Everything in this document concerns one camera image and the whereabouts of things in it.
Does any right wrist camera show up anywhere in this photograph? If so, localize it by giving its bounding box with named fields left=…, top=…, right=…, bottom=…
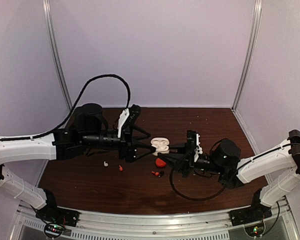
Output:
left=186, top=130, right=203, bottom=163

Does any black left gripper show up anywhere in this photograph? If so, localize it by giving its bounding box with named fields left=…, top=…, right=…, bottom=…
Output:
left=81, top=123, right=156, bottom=163

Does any white charging case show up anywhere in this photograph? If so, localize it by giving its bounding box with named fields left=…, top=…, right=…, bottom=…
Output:
left=150, top=137, right=170, bottom=156

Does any aluminium front rail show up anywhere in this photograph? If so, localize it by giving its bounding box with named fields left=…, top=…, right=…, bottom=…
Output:
left=14, top=197, right=300, bottom=240

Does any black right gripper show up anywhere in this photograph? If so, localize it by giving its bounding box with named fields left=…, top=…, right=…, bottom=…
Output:
left=157, top=143, right=225, bottom=179

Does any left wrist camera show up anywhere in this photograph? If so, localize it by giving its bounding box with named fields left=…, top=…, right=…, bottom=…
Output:
left=117, top=104, right=141, bottom=138

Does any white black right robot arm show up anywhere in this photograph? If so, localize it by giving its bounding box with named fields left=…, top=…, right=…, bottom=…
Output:
left=151, top=129, right=300, bottom=221

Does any red round charging case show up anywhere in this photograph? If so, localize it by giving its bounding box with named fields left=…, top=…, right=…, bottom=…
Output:
left=155, top=158, right=167, bottom=168

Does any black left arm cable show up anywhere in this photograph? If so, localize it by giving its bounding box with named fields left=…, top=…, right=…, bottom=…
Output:
left=31, top=73, right=131, bottom=138

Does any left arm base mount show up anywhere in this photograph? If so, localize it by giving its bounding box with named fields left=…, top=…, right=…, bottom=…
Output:
left=31, top=207, right=80, bottom=239

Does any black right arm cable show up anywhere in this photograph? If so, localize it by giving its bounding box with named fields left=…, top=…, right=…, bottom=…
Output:
left=168, top=159, right=238, bottom=202

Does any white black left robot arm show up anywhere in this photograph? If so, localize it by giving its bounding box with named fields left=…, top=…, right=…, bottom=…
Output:
left=0, top=103, right=156, bottom=222

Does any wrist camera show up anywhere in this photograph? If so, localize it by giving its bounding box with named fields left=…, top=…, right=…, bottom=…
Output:
left=117, top=104, right=141, bottom=138
left=186, top=130, right=203, bottom=163

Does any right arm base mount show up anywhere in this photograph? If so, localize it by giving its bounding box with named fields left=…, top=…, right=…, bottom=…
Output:
left=229, top=206, right=272, bottom=238

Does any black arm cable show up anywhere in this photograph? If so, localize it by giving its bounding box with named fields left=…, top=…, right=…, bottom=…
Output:
left=31, top=73, right=131, bottom=138
left=168, top=159, right=238, bottom=202

